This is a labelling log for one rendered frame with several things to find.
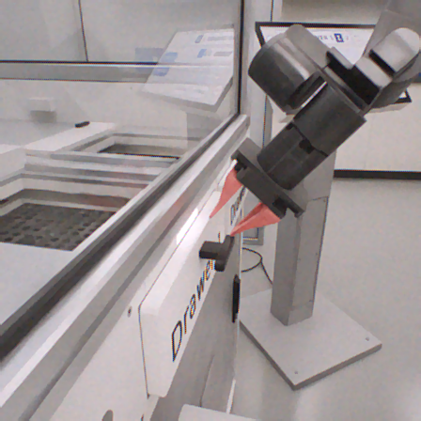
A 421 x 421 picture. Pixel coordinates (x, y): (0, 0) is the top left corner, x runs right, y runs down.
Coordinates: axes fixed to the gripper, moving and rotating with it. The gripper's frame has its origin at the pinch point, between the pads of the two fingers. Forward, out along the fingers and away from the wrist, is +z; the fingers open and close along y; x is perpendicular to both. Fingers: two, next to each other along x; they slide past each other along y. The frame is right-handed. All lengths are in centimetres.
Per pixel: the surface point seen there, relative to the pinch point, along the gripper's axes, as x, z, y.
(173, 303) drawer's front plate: 14.2, 3.1, -0.2
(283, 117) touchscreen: -64, -3, 0
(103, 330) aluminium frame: 23.9, 0.0, 3.8
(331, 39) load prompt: -93, -25, 5
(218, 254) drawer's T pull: 5.2, 1.1, -1.5
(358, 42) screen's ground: -100, -30, -3
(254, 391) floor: -52, 71, -59
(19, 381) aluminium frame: 30.9, -2.6, 5.7
